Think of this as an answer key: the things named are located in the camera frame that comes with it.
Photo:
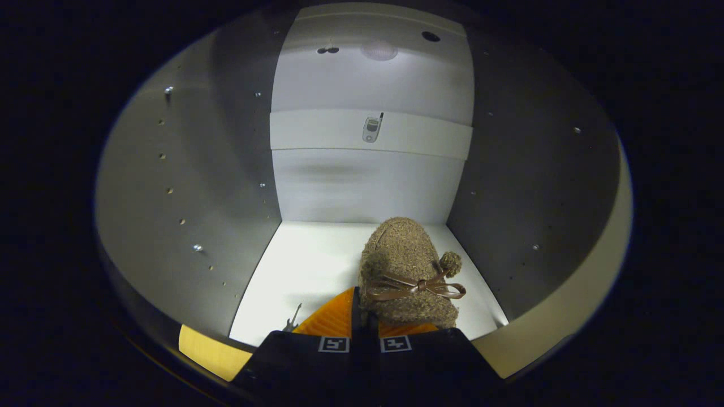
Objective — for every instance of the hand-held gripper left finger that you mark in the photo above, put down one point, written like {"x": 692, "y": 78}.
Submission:
{"x": 305, "y": 364}

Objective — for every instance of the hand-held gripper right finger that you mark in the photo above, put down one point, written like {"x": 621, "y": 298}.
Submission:
{"x": 430, "y": 364}

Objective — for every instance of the brown fuzzy shoe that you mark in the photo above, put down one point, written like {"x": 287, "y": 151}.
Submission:
{"x": 401, "y": 249}

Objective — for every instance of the grey shoe cabinet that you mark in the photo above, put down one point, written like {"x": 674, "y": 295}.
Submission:
{"x": 186, "y": 169}

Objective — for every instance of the white cabinet shelf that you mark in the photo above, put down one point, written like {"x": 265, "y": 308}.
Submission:
{"x": 305, "y": 265}

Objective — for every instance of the small round cabinet light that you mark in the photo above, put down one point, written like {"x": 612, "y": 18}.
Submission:
{"x": 379, "y": 50}

